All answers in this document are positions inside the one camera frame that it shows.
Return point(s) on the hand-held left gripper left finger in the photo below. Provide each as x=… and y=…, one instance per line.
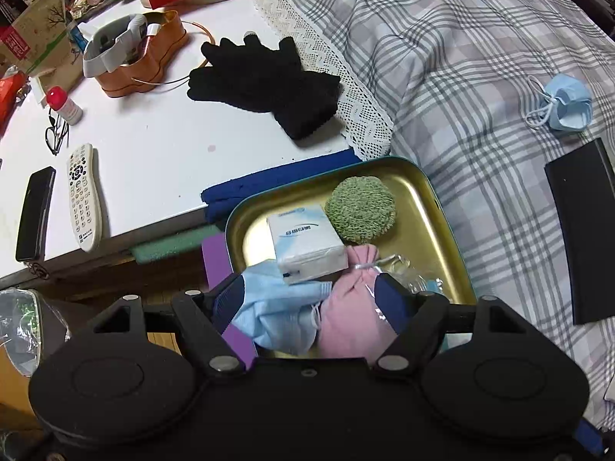
x=230, y=297

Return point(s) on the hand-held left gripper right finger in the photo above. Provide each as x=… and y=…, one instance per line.
x=390, y=297

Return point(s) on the blue face mask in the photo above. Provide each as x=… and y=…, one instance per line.
x=278, y=307
x=564, y=103

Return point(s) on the gold metal tray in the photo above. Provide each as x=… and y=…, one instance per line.
x=423, y=230

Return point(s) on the green knit scrubber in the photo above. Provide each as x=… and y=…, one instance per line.
x=360, y=213

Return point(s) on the white tissue pack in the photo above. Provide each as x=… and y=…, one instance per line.
x=307, y=245

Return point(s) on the clear plastic wrap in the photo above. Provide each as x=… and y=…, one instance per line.
x=402, y=268

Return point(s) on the purple mat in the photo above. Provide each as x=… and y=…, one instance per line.
x=216, y=264

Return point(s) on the green sponge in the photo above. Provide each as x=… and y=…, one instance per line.
x=168, y=247

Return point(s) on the blue towel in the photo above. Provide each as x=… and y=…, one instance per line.
x=269, y=177

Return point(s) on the white remote control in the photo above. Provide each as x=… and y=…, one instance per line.
x=84, y=197

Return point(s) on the white lace cloth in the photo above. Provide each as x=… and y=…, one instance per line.
x=365, y=120

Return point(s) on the black flat case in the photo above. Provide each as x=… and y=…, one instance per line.
x=586, y=230

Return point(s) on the clear plastic bag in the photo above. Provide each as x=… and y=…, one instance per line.
x=24, y=326

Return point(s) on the black knit glove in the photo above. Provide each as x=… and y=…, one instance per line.
x=254, y=57
x=226, y=89

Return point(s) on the black phone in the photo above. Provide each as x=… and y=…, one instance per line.
x=34, y=213

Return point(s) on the black eyeglasses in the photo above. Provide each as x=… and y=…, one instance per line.
x=56, y=132

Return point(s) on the copper metal tin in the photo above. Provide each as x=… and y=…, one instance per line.
x=144, y=69

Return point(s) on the grey plaid blanket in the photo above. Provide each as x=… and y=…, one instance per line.
x=456, y=57

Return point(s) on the small red-capped bottle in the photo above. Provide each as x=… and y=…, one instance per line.
x=65, y=104

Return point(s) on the red packet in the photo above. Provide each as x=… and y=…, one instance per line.
x=7, y=96

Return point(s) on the printed cardboard box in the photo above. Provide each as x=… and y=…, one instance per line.
x=41, y=33

